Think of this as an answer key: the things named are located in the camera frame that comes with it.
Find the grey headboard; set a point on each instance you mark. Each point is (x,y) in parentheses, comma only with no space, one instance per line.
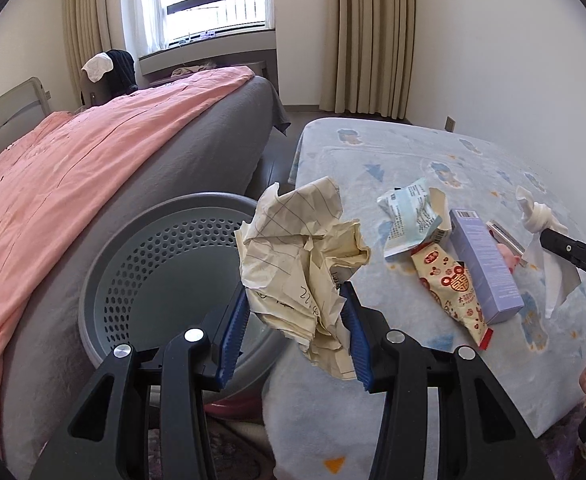
(21,109)

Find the purple rectangular box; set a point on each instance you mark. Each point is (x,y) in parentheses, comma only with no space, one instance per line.
(493,282)

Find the light blue patterned blanket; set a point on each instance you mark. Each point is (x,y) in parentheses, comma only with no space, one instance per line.
(320,427)

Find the right beige curtain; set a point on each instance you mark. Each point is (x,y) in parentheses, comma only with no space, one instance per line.
(369,46)

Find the wall socket plate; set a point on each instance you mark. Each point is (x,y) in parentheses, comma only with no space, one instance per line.
(450,124)

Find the left beige curtain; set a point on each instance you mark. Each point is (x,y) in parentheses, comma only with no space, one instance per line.
(86,32)

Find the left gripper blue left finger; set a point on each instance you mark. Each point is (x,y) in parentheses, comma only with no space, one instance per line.
(234,325)

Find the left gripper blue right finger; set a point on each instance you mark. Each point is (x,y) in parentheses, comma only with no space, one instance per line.
(355,319)

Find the cream lined paper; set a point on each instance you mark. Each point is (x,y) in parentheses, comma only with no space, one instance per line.
(294,255)

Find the white sheer curtain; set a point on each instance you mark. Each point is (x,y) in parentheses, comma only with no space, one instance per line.
(143,23)

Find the white cloth on chair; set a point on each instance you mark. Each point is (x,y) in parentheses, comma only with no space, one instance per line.
(97,66)

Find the grey perforated trash basket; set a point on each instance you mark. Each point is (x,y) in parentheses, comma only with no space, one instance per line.
(162,273)

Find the green white small carton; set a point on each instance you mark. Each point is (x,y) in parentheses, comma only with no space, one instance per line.
(439,204)

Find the pink bed cover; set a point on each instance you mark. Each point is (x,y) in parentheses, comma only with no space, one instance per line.
(55,179)

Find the chair with dark clothes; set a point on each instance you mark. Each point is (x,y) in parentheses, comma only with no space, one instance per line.
(119,82)

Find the beige curtain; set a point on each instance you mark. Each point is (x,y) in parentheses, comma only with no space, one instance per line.
(369,46)
(86,32)

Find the pink pig toy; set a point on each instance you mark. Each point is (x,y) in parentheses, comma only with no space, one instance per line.
(511,258)

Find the red patterned snack wrapper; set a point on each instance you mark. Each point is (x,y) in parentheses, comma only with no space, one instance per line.
(449,283)

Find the light green plastic wrapper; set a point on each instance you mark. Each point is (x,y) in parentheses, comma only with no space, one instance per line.
(411,217)

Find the white tissue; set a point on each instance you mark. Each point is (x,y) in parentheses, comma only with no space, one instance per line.
(545,250)

